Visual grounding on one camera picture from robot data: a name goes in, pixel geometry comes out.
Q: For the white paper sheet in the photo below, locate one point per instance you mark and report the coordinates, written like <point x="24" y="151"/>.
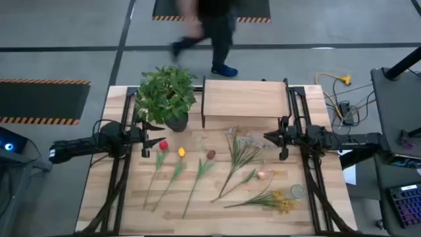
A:
<point x="350" y="174"/>

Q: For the backlit black keyboard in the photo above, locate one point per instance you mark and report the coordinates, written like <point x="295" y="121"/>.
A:
<point x="408" y="205"/>

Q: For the white artificial flower spray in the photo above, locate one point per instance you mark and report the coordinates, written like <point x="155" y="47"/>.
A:
<point x="240" y="154"/>

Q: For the black power strip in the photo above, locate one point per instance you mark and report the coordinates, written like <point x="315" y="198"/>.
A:
<point x="346" y="113"/>

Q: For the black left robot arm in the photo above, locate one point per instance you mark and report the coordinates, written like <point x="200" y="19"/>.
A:
<point x="75" y="146"/>

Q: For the dark red artificial tulip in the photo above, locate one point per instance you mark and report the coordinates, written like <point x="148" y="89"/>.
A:
<point x="211" y="154"/>

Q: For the wooden shelf with black frame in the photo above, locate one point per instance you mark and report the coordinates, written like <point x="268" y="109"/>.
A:
<point x="245" y="98"/>

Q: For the black hazard-striped floor mat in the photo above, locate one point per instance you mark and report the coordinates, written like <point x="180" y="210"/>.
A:
<point x="256" y="8"/>
<point x="39" y="98"/>

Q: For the grey desk top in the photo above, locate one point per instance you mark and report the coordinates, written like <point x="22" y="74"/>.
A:
<point x="398" y="108"/>

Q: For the person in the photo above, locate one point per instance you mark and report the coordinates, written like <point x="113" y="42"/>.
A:
<point x="220" y="39"/>

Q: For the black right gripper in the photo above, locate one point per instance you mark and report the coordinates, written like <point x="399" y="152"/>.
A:
<point x="296" y="136"/>

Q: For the yellow artificial tulip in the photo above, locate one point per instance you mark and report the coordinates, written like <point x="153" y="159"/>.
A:
<point x="181" y="152"/>

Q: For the black computer with blue light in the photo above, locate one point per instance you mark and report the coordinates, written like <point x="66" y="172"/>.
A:
<point x="11" y="140"/>

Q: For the small purple object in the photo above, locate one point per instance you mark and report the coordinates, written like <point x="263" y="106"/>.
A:
<point x="408" y="145"/>

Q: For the grey metal stand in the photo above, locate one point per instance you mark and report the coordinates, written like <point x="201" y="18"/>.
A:
<point x="19" y="161"/>

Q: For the black pole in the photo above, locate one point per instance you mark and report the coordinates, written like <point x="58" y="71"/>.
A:
<point x="404" y="64"/>

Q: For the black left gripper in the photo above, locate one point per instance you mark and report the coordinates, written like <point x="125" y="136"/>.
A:
<point x="136" y="135"/>

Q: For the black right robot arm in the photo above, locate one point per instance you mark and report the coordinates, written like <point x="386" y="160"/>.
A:
<point x="348" y="140"/>

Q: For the black aluminium table frame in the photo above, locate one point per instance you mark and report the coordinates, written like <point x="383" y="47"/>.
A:
<point x="127" y="98"/>

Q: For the ribbed glass vase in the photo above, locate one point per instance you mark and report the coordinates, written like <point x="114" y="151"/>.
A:
<point x="297" y="191"/>

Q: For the pink artificial tulip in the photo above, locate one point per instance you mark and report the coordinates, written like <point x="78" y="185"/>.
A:
<point x="262" y="175"/>

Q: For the dark grey desk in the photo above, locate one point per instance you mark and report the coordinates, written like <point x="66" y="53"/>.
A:
<point x="388" y="174"/>

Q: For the smooth clear glass vase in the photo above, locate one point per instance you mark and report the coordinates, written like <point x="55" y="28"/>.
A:
<point x="201" y="141"/>

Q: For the green plant in black pot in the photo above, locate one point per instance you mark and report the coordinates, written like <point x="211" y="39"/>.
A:
<point x="164" y="95"/>

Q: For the yellow artificial flower spray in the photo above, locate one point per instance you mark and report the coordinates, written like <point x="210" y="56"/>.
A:
<point x="286" y="206"/>

